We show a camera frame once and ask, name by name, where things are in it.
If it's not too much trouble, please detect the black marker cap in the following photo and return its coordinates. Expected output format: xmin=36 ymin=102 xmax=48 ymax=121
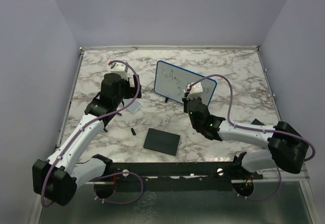
xmin=131 ymin=128 xmax=136 ymax=136

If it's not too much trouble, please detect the blue-framed whiteboard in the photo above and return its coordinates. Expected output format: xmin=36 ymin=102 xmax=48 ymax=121
xmin=154 ymin=60 xmax=203 ymax=104

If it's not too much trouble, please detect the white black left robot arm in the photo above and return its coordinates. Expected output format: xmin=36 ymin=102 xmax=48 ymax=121
xmin=32 ymin=72 xmax=141 ymax=208

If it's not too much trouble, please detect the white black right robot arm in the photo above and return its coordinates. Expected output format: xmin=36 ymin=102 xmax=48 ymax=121
xmin=183 ymin=98 xmax=309 ymax=179

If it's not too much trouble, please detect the small white-framed grey tablet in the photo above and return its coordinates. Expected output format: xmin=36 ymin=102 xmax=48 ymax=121
xmin=127 ymin=100 xmax=142 ymax=113

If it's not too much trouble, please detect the black rectangular eraser pad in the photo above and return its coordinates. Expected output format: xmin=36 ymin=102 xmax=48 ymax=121
xmin=143 ymin=128 xmax=180 ymax=156

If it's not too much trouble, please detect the black flat pad right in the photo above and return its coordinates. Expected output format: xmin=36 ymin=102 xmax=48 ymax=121
xmin=251 ymin=118 xmax=265 ymax=126

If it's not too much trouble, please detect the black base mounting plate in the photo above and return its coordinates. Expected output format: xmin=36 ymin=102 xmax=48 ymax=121
xmin=104 ymin=162 xmax=263 ymax=191

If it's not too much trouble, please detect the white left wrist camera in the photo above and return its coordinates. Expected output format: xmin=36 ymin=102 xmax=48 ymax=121
xmin=108 ymin=60 xmax=128 ymax=80

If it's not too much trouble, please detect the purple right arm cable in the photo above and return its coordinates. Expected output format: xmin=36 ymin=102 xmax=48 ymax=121
xmin=187 ymin=74 xmax=317 ymax=202

